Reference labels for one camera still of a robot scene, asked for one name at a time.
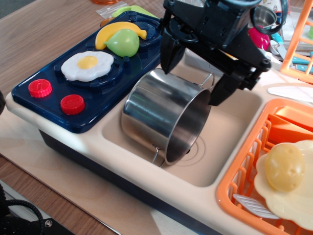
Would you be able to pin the grey toy faucet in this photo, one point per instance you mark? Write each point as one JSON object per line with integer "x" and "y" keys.
{"x": 196, "y": 61}

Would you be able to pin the blue toy stove top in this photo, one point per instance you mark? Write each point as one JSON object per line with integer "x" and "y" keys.
{"x": 101, "y": 94}

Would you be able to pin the white toy knife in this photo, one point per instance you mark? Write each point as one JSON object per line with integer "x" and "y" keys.
{"x": 304, "y": 94}

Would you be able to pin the red stove knob left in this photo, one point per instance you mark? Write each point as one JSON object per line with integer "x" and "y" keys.
{"x": 40, "y": 88}

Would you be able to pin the white toy spatula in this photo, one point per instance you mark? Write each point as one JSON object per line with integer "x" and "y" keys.
{"x": 254, "y": 206}

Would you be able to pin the yellow toy potato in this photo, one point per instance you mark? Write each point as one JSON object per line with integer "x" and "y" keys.
{"x": 285, "y": 167}

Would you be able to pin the red stove knob right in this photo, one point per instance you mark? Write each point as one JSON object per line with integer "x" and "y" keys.
{"x": 72, "y": 104}

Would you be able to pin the stainless steel pot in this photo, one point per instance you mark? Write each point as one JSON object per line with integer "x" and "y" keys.
{"x": 166, "y": 114}

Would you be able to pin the green toy cutting board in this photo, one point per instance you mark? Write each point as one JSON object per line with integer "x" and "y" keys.
{"x": 134, "y": 8}

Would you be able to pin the orange dish rack basket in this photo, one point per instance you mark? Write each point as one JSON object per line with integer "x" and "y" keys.
{"x": 239, "y": 179}

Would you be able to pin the yellow toy banana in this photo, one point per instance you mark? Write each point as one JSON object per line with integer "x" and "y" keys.
{"x": 105, "y": 33}

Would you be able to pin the cream toy kitchen sink unit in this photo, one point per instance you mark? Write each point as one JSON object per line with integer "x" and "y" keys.
{"x": 119, "y": 182}

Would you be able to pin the toy fried egg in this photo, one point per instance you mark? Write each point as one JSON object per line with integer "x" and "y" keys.
{"x": 87, "y": 66}

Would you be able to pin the red stove knob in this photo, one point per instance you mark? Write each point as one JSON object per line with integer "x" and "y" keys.
{"x": 72, "y": 104}
{"x": 40, "y": 88}

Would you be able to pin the blue handled toy cutlery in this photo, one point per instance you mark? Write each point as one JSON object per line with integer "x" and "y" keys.
{"x": 277, "y": 38}

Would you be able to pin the cream toy plate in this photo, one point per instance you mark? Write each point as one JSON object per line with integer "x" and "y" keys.
{"x": 296, "y": 205}

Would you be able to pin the clear plastic bag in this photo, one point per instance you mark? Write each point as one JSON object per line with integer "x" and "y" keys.
{"x": 107, "y": 10}

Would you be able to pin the green toy pear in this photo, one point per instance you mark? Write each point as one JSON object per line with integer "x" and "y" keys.
{"x": 123, "y": 43}

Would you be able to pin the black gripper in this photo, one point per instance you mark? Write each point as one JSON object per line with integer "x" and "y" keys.
{"x": 218, "y": 33}

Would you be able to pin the small steel pot background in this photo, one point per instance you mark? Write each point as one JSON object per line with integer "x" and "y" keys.
{"x": 267, "y": 18}

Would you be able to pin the orange toy cheese wedge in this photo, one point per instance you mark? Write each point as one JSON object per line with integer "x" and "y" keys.
{"x": 290, "y": 124}

